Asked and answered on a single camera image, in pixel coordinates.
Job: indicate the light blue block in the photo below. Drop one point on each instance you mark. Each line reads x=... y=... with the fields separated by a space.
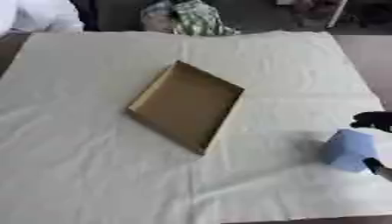
x=348 y=150

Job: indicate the green white checked cloth bundle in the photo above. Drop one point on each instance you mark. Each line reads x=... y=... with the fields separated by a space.
x=191 y=18

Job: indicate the person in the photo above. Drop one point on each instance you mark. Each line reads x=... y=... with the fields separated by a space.
x=38 y=16

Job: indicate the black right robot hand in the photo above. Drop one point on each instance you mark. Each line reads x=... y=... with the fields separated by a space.
x=375 y=119

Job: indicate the white pole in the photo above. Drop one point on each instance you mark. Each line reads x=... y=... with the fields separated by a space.
x=337 y=13

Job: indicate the tan cardboard box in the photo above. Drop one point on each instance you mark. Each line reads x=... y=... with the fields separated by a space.
x=186 y=106

